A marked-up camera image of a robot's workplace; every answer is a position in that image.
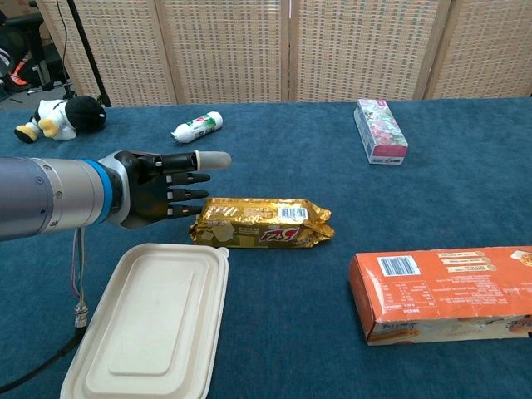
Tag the black office chair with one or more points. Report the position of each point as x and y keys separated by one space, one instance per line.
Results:
x=14 y=45

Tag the blue carpet table cover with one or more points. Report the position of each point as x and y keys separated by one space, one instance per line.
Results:
x=291 y=166

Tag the black and white plush toy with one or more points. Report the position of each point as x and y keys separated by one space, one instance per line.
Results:
x=79 y=116

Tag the floral print carton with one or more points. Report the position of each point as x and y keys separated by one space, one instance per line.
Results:
x=382 y=129

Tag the small white bottle green label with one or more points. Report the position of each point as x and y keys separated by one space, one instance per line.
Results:
x=197 y=126

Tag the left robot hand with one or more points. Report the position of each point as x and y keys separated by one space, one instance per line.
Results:
x=141 y=187

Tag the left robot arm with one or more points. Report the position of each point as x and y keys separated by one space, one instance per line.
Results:
x=41 y=195

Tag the woven folding screen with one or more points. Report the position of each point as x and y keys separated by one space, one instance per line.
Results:
x=228 y=50

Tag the orange cardboard box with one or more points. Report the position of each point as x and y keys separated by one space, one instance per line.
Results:
x=436 y=291

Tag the gold biscuit packet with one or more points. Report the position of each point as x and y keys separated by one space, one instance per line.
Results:
x=249 y=226

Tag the black tripod stand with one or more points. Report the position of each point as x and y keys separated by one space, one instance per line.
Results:
x=85 y=45

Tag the beige lidded food container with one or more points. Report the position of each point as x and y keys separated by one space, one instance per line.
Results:
x=145 y=324

